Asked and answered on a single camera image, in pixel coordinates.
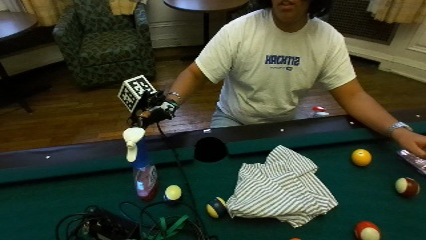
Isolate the the person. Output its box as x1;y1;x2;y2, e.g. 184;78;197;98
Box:
165;0;426;160

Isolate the black electronics box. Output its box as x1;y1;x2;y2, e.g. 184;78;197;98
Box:
79;205;144;240

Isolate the green patterned armchair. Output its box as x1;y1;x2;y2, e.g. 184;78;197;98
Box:
52;0;157;89

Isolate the solid yellow billiard ball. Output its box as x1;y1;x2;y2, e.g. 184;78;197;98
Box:
350;148;374;168

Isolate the bundle of black cables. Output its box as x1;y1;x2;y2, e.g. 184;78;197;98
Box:
55;199;218;240

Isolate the dark wooden side table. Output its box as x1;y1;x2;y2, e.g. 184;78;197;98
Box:
0;11;53;114

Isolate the blue spray bottle white trigger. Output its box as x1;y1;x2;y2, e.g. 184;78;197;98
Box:
121;126;160;202

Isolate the pale yellow white billiard ball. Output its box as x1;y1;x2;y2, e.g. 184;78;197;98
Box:
163;184;184;202

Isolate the shiny silver packet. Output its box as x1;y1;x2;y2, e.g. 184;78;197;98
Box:
396;148;426;176

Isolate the round dark pedestal table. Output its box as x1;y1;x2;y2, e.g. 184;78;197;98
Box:
163;0;250;46

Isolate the dark pool table rail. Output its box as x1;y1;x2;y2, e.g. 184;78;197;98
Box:
0;109;426;186

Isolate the dark radiator grille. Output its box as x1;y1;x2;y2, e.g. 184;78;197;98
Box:
325;0;400;46

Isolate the dark red striped billiard ball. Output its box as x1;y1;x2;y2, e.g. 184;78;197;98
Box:
394;176;421;198

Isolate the red white small object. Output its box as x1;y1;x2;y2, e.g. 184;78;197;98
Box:
310;105;332;118

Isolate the yellow curtain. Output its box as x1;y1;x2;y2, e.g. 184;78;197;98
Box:
108;0;140;16
19;0;75;28
366;0;426;25

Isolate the blue yellow striped billiard ball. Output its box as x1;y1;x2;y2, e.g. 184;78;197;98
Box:
205;196;229;220

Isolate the black glove cable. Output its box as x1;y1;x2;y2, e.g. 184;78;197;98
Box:
155;121;210;240

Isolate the striped white cloth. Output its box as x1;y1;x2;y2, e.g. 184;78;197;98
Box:
225;144;340;229

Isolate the green strap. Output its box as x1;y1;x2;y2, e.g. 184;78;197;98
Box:
152;214;192;240

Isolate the black pool table pocket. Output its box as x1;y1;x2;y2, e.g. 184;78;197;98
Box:
193;136;230;164

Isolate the silver wristwatch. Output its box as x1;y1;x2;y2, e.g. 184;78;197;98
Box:
386;121;414;135

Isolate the bright red striped billiard ball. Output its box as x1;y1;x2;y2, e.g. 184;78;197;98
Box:
353;220;382;240

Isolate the white marker cube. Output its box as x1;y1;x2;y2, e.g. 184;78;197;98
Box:
117;74;159;113

